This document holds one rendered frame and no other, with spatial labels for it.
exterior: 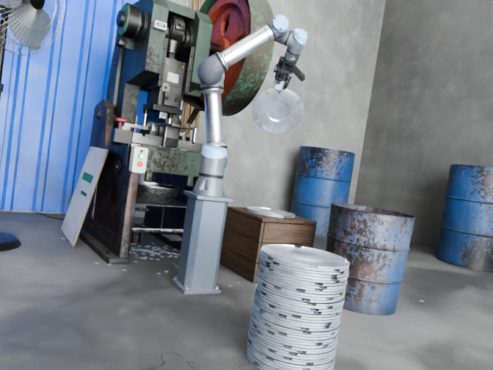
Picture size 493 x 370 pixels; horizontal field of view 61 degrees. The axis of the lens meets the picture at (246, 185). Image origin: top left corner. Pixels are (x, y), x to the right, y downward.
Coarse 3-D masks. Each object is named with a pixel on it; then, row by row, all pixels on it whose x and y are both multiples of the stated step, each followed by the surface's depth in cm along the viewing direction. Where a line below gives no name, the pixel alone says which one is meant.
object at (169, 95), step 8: (168, 64) 248; (176, 64) 251; (184, 64) 254; (168, 72) 249; (176, 72) 252; (184, 72) 255; (168, 80) 250; (176, 80) 253; (160, 88) 248; (168, 88) 249; (176, 88) 253; (152, 96) 255; (160, 96) 248; (168, 96) 246; (176, 96) 251; (160, 104) 249; (168, 104) 248; (176, 104) 251
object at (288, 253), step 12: (264, 252) 133; (276, 252) 138; (288, 252) 138; (300, 252) 141; (312, 252) 147; (324, 252) 149; (300, 264) 124; (312, 264) 127; (324, 264) 130; (336, 264) 132; (348, 264) 132
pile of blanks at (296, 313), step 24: (264, 264) 132; (288, 264) 125; (264, 288) 131; (288, 288) 125; (312, 288) 124; (336, 288) 127; (264, 312) 130; (288, 312) 125; (312, 312) 125; (336, 312) 129; (264, 336) 129; (288, 336) 125; (312, 336) 125; (336, 336) 132; (264, 360) 130; (288, 360) 125; (312, 360) 126
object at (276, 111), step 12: (264, 96) 232; (276, 96) 231; (288, 96) 231; (252, 108) 237; (264, 108) 236; (276, 108) 237; (288, 108) 236; (300, 108) 235; (264, 120) 242; (276, 120) 242; (288, 120) 241; (300, 120) 241; (276, 132) 246
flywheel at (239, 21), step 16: (224, 0) 275; (240, 0) 260; (224, 16) 280; (240, 16) 265; (224, 32) 278; (240, 32) 263; (224, 48) 270; (240, 64) 254; (224, 80) 273; (224, 96) 265
